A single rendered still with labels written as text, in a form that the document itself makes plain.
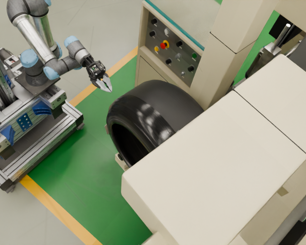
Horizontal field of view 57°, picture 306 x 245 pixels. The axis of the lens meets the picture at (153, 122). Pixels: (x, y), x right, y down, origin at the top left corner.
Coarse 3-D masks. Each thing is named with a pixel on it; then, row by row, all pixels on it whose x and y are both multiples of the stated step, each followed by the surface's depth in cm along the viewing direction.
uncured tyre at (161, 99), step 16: (160, 80) 124; (128, 96) 119; (144, 96) 115; (160, 96) 114; (176, 96) 114; (112, 112) 122; (128, 112) 112; (144, 112) 109; (160, 112) 109; (176, 112) 110; (192, 112) 111; (112, 128) 134; (128, 128) 114; (144, 128) 107; (160, 128) 106; (176, 128) 107; (128, 144) 154; (144, 144) 110; (160, 144) 105; (128, 160) 146
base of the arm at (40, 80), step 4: (40, 72) 189; (44, 72) 195; (28, 76) 189; (32, 76) 188; (36, 76) 189; (40, 76) 191; (44, 76) 194; (28, 80) 192; (32, 80) 191; (36, 80) 191; (40, 80) 192; (44, 80) 195; (32, 84) 193; (36, 84) 193; (40, 84) 194
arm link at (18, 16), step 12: (12, 0) 143; (12, 12) 143; (24, 12) 146; (24, 24) 144; (24, 36) 146; (36, 36) 146; (36, 48) 145; (48, 48) 147; (48, 60) 145; (60, 60) 148; (48, 72) 144; (60, 72) 148
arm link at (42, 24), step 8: (24, 0) 145; (32, 0) 147; (40, 0) 150; (48, 0) 153; (32, 8) 149; (40, 8) 153; (48, 8) 159; (32, 16) 156; (40, 16) 157; (40, 24) 163; (48, 24) 167; (40, 32) 168; (48, 32) 170; (48, 40) 175; (56, 48) 184; (56, 56) 188
